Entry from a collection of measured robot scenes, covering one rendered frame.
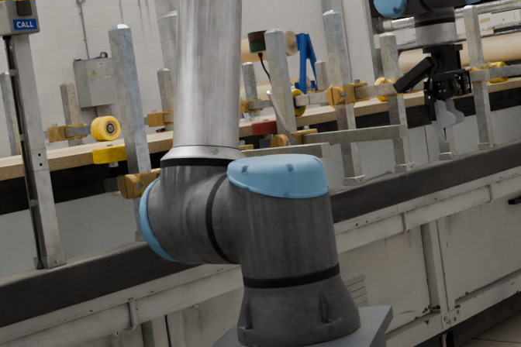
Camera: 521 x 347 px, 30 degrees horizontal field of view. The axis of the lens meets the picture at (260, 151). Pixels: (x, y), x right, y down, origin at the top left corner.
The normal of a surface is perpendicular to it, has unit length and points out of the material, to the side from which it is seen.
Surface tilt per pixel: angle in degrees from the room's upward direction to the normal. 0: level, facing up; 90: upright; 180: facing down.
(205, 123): 81
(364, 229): 90
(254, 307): 70
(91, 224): 90
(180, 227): 92
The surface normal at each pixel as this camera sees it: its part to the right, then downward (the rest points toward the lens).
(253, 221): -0.60, 0.12
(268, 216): -0.29, 0.09
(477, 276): 0.74, -0.07
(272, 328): -0.43, -0.24
